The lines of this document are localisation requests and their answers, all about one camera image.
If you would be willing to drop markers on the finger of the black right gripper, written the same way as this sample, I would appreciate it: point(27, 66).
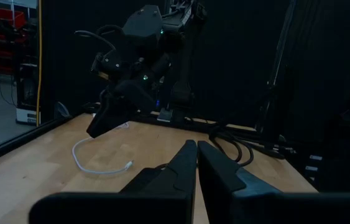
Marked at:
point(123, 112)
point(100, 124)

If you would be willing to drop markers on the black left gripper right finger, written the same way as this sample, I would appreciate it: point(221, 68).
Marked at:
point(218, 177)

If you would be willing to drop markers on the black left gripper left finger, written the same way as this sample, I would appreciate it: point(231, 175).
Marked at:
point(177, 174)

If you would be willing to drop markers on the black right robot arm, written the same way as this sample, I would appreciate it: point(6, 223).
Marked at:
point(150, 34)

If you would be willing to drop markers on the black and white cabinet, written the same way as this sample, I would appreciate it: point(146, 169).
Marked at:
point(27, 93)

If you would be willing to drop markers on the yellow curtain edge strip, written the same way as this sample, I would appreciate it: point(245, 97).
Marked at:
point(39, 62)

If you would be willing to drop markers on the black backdrop curtain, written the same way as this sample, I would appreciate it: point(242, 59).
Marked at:
point(240, 46)

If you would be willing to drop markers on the metal storage shelf rack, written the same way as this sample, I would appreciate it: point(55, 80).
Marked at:
point(0, 49)

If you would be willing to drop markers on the red plastic storage bin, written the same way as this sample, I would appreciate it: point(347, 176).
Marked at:
point(7, 18)

